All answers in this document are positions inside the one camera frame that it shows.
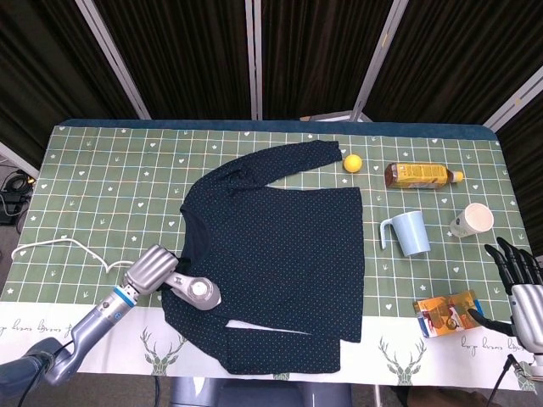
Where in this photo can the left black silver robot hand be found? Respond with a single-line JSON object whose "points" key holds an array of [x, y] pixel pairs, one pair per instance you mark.
{"points": [[150, 271]]}

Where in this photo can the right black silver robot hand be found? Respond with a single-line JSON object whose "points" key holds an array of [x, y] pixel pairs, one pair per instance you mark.
{"points": [[528, 313]]}

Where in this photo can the white handheld steamer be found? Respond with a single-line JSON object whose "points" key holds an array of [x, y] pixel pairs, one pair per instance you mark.
{"points": [[197, 292]]}

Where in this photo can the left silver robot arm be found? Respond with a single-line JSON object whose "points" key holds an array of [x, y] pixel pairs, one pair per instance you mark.
{"points": [[93, 326]]}

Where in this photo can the navy polka dot shirt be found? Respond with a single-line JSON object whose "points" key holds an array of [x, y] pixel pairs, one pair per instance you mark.
{"points": [[275, 254]]}

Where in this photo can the orange snack box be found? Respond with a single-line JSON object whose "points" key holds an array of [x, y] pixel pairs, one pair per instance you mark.
{"points": [[445, 313]]}

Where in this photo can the white paper cup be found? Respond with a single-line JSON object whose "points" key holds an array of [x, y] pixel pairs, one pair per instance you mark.
{"points": [[477, 218]]}

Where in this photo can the green checked tablecloth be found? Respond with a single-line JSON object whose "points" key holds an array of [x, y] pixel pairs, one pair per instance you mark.
{"points": [[106, 169]]}

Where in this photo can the grey robot torso base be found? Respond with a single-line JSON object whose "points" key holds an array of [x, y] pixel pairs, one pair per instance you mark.
{"points": [[254, 392]]}

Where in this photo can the amber tea bottle yellow label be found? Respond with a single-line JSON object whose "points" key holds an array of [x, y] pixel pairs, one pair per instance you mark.
{"points": [[418, 176]]}

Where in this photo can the yellow ball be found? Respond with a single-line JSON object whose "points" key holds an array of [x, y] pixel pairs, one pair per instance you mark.
{"points": [[353, 163]]}

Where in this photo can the white screen foot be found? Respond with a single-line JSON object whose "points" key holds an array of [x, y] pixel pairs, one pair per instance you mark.
{"points": [[335, 116]]}

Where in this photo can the white screen frame post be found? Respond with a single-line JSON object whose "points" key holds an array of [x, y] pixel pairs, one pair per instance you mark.
{"points": [[254, 59], [377, 59], [513, 102], [112, 59], [15, 159]]}

